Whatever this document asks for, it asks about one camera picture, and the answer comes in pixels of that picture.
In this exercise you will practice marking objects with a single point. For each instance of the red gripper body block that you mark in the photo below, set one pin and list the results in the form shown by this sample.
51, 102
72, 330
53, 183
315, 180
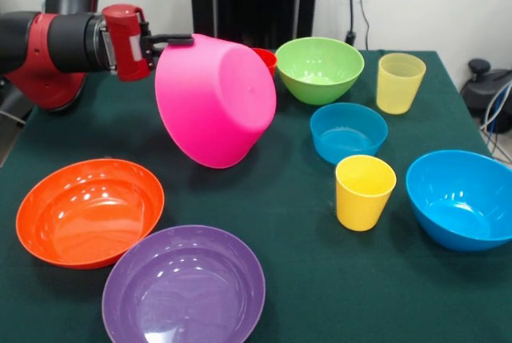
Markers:
126, 51

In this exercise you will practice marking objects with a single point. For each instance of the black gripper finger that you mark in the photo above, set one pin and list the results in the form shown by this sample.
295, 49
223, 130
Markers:
151, 57
176, 40

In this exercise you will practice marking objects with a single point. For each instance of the pink plastic bowl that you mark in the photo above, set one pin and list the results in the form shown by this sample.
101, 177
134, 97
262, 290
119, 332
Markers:
216, 107

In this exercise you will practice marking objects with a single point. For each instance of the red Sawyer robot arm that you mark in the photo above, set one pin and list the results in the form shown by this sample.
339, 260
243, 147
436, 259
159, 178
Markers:
60, 47

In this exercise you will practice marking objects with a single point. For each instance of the red plastic cup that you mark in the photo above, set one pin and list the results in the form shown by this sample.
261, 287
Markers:
269, 59

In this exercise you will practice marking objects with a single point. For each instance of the black floor device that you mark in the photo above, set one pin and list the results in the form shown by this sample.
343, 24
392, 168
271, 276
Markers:
10, 115
480, 91

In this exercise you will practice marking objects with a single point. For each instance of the green plastic bowl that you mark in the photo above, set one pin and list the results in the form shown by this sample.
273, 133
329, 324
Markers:
320, 87

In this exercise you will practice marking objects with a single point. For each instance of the orange plastic bowl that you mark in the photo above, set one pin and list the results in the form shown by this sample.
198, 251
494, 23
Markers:
90, 219

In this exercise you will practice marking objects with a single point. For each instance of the small dark blue bowl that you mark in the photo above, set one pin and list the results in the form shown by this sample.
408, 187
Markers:
348, 139

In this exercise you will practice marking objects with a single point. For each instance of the translucent yellow-green plastic cup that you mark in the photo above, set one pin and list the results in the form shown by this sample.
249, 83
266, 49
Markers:
398, 91

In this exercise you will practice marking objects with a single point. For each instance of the purple plastic bowl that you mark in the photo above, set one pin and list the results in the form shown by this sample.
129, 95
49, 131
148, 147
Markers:
184, 295

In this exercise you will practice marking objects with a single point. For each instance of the yellow plastic cup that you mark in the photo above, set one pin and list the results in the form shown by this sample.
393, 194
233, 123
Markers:
360, 207

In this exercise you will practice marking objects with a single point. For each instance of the dark green table cloth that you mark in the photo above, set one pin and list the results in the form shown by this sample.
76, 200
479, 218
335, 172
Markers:
300, 259

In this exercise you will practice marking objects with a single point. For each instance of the large light blue bowl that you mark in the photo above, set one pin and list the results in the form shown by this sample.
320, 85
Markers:
460, 207

